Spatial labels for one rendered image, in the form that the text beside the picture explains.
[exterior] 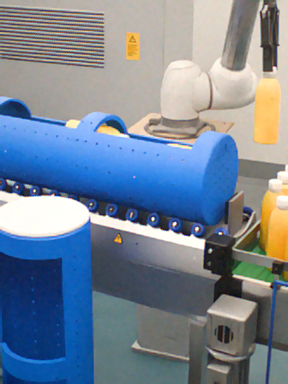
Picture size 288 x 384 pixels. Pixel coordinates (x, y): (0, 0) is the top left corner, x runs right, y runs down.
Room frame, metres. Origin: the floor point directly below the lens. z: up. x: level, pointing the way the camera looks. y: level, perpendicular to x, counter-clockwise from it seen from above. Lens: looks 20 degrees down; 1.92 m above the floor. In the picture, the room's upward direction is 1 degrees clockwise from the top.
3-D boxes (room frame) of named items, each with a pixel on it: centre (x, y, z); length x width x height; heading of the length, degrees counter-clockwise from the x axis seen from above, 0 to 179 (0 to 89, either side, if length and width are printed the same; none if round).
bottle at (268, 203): (2.09, -0.33, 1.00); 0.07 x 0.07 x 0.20
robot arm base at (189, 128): (2.96, -0.05, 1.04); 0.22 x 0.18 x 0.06; 70
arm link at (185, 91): (2.96, -0.07, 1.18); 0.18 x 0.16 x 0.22; 103
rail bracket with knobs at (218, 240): (1.94, -0.17, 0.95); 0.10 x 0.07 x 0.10; 153
